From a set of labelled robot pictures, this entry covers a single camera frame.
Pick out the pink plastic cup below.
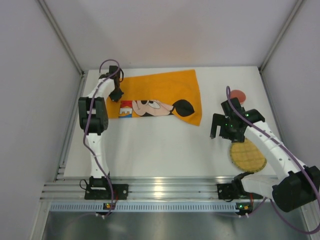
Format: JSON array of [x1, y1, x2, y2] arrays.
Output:
[[230, 89, 247, 105]]

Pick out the orange Mickey Mouse placemat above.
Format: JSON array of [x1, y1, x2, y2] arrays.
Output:
[[106, 69, 202, 126]]

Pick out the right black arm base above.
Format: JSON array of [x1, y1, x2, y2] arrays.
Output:
[[216, 183, 251, 202]]

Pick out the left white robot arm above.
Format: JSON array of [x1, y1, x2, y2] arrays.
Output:
[[78, 65, 124, 179]]

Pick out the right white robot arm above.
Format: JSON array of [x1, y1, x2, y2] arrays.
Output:
[[210, 98, 320, 213]]

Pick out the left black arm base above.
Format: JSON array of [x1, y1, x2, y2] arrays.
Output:
[[79, 176, 129, 200]]

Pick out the yellow round plate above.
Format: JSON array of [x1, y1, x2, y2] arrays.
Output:
[[229, 138, 267, 173]]

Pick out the perforated grey cable duct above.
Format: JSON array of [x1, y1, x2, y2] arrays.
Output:
[[50, 201, 252, 213]]

